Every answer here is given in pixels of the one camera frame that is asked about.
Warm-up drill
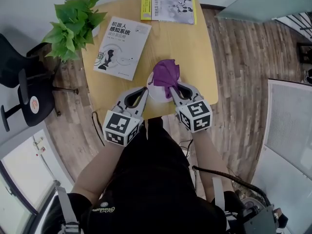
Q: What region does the black braided cable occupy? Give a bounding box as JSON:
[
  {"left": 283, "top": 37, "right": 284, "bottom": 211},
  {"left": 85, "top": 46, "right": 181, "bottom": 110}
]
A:
[{"left": 192, "top": 165, "right": 273, "bottom": 206}]

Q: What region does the black equipment box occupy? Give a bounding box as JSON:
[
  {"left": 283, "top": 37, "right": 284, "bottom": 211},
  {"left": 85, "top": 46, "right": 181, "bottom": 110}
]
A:
[{"left": 240, "top": 202, "right": 283, "bottom": 234}]

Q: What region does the frosted glass door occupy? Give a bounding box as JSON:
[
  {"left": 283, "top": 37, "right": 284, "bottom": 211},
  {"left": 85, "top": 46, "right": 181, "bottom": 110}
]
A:
[{"left": 214, "top": 0, "right": 312, "bottom": 24}]

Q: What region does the grey harness strap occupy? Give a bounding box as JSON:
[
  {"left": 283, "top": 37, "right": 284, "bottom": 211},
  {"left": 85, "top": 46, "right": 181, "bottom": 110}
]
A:
[
  {"left": 212, "top": 176, "right": 231, "bottom": 231},
  {"left": 55, "top": 186, "right": 81, "bottom": 234}
]

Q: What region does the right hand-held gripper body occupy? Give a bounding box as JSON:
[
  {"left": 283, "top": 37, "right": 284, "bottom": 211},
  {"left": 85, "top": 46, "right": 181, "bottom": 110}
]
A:
[{"left": 174, "top": 95, "right": 213, "bottom": 134}]

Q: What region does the black stair railing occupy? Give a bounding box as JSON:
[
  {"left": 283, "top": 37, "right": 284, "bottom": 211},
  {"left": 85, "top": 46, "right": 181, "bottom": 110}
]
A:
[{"left": 275, "top": 12, "right": 312, "bottom": 38}]

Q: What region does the person's black clothing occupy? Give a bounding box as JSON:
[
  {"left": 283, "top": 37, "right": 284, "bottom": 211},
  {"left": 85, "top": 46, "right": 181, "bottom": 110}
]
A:
[{"left": 46, "top": 117, "right": 244, "bottom": 234}]

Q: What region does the person's right forearm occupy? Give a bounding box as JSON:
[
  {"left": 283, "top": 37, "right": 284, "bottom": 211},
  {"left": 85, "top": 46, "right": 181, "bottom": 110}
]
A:
[{"left": 191, "top": 129, "right": 234, "bottom": 202}]

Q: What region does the white framed window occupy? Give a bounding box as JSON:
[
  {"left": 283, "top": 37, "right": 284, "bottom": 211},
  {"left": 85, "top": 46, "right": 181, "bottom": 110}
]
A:
[{"left": 0, "top": 130, "right": 61, "bottom": 234}]

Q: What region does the white round plate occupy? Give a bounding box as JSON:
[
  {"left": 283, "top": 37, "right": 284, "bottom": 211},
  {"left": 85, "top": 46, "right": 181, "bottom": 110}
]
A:
[{"left": 146, "top": 72, "right": 182, "bottom": 104}]

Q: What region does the purple cloth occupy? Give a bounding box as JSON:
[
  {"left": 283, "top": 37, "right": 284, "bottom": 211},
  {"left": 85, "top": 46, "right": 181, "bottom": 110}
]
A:
[{"left": 148, "top": 59, "right": 181, "bottom": 99}]

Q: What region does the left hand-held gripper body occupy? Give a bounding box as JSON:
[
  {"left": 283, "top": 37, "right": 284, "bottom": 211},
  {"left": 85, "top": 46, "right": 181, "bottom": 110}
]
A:
[{"left": 102, "top": 101, "right": 145, "bottom": 148}]

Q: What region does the white paperback book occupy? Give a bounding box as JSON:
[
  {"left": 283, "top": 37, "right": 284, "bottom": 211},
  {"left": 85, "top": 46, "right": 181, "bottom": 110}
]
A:
[{"left": 93, "top": 16, "right": 153, "bottom": 81}]

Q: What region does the green potted plant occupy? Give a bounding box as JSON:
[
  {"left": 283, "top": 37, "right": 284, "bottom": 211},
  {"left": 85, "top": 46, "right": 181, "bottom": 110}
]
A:
[{"left": 41, "top": 0, "right": 110, "bottom": 63}]

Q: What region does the glass partition with blinds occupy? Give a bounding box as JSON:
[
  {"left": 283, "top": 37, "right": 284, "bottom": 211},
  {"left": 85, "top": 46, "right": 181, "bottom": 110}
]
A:
[{"left": 264, "top": 79, "right": 312, "bottom": 175}]

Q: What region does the yellow-edged book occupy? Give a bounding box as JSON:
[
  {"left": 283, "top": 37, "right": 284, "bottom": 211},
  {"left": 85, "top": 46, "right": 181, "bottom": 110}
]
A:
[{"left": 140, "top": 0, "right": 197, "bottom": 25}]

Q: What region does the black office chair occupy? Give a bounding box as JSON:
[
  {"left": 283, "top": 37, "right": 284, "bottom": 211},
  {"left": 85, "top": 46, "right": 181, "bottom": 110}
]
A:
[{"left": 0, "top": 33, "right": 80, "bottom": 133}]

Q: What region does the person's left forearm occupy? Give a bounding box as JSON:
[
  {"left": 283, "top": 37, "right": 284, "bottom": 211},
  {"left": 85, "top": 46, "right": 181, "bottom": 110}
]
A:
[{"left": 70, "top": 140, "right": 125, "bottom": 199}]

